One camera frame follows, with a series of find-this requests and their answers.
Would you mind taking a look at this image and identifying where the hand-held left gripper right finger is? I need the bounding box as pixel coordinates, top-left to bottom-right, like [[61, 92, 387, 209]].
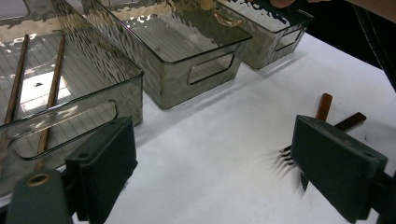
[[290, 114, 389, 224]]

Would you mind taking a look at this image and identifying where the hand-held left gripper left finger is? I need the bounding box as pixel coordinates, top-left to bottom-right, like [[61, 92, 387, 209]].
[[64, 116, 139, 224]]

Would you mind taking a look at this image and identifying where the wooden-handled steel fork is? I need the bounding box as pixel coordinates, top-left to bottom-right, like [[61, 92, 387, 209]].
[[277, 111, 368, 166]]

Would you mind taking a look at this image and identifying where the wooden-handled steel knife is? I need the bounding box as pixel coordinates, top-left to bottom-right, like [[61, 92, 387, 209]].
[[298, 92, 333, 193]]

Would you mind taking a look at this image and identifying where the dark brown chopstick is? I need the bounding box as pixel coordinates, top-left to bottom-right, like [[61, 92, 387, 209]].
[[3, 33, 31, 126], [33, 33, 67, 172]]

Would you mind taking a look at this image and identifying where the clear grey bin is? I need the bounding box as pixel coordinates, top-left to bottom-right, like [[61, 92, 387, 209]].
[[92, 0, 253, 111], [218, 0, 315, 71], [0, 0, 145, 200]]

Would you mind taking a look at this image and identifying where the wooden utensil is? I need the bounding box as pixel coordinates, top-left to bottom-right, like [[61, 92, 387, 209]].
[[199, 0, 245, 28]]

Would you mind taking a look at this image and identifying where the white table mat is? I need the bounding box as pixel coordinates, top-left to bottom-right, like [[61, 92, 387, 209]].
[[70, 32, 396, 224]]

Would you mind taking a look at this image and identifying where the black stitched strap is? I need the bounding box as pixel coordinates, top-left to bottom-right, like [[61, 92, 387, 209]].
[[353, 4, 396, 91]]

